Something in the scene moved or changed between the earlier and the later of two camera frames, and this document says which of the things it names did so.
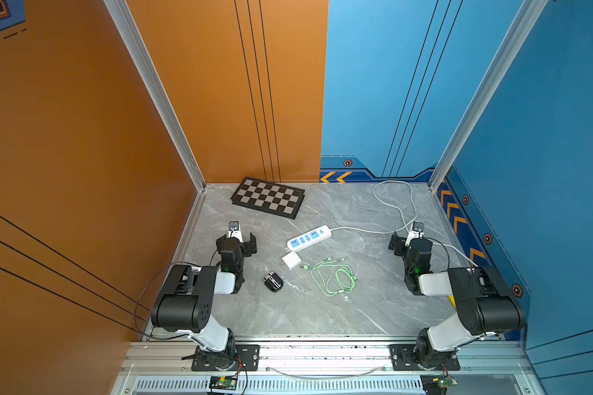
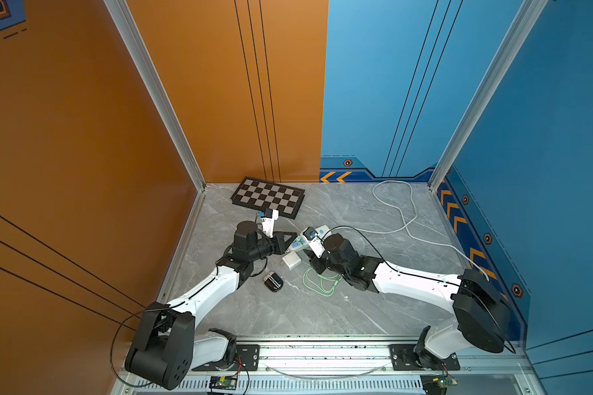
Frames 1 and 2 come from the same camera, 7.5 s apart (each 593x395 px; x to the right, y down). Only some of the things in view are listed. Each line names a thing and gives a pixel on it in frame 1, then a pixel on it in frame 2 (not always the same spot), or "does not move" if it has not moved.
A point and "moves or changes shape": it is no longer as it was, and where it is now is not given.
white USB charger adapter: (291, 259) does not move
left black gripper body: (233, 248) → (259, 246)
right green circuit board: (437, 383) does not move
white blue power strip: (309, 238) does not move
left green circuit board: (223, 383) does not move
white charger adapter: (415, 232) → (311, 237)
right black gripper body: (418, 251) → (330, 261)
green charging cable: (333, 276) moves or changes shape
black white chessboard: (268, 197) does not move
